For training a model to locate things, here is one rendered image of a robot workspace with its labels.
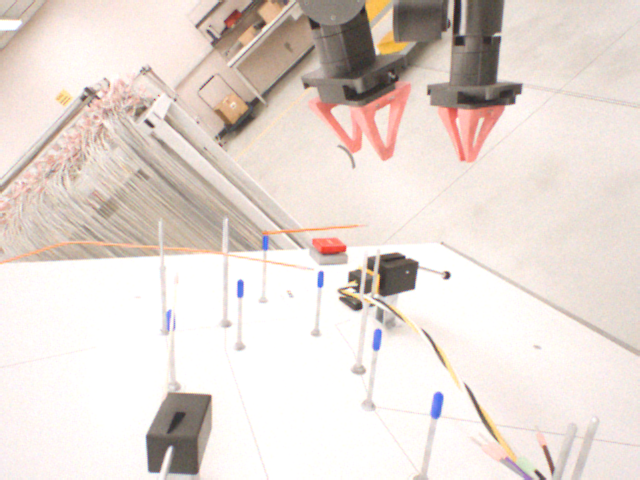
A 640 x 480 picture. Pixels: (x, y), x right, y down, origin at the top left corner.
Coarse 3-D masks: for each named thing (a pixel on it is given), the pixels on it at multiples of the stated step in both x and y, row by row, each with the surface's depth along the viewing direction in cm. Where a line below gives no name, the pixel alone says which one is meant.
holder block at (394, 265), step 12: (396, 252) 60; (372, 264) 56; (384, 264) 55; (396, 264) 55; (408, 264) 56; (384, 276) 55; (396, 276) 55; (408, 276) 57; (384, 288) 55; (396, 288) 56; (408, 288) 57
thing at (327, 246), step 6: (312, 240) 81; (318, 240) 80; (324, 240) 80; (330, 240) 81; (336, 240) 81; (318, 246) 78; (324, 246) 77; (330, 246) 78; (336, 246) 78; (342, 246) 78; (324, 252) 78; (330, 252) 78; (336, 252) 79
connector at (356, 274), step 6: (354, 270) 56; (360, 270) 56; (372, 270) 56; (378, 270) 56; (348, 276) 55; (354, 276) 54; (360, 276) 54; (366, 276) 54; (372, 276) 54; (348, 282) 55; (360, 282) 54; (366, 282) 53; (372, 282) 54; (354, 288) 55; (366, 288) 54
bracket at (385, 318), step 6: (378, 294) 59; (396, 294) 58; (384, 300) 60; (390, 300) 58; (396, 300) 59; (378, 306) 60; (396, 306) 59; (378, 312) 60; (384, 312) 61; (390, 312) 60; (372, 318) 60; (378, 318) 60; (384, 318) 58; (390, 318) 59; (384, 324) 59; (390, 324) 59; (396, 324) 59; (390, 330) 58
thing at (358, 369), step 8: (376, 256) 45; (376, 264) 45; (376, 272) 45; (376, 280) 46; (360, 288) 45; (360, 296) 45; (368, 304) 46; (360, 328) 47; (360, 336) 47; (360, 344) 47; (360, 352) 48; (360, 360) 48; (352, 368) 49; (360, 368) 48
